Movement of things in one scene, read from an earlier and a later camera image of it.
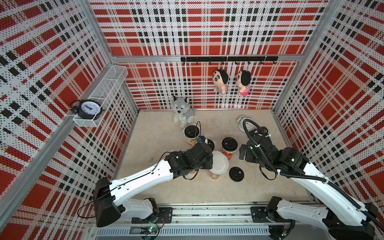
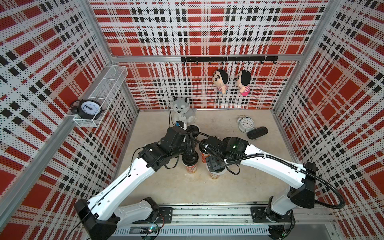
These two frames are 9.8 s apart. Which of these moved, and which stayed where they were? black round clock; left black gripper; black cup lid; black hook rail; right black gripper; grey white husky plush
Moved: left black gripper; right black gripper
Stayed: black round clock; black cup lid; grey white husky plush; black hook rail
